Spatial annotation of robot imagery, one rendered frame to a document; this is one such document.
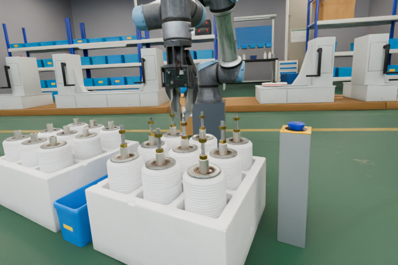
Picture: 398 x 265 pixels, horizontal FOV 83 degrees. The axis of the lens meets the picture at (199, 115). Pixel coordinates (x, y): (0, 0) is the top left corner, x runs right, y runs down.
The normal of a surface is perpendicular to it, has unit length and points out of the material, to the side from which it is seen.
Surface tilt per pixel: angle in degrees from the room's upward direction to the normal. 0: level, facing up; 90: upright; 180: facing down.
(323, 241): 0
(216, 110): 90
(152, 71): 90
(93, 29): 90
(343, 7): 90
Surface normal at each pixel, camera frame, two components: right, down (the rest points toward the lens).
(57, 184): 0.88, 0.05
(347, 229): -0.04, -0.98
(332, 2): -0.07, 0.32
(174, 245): -0.45, 0.18
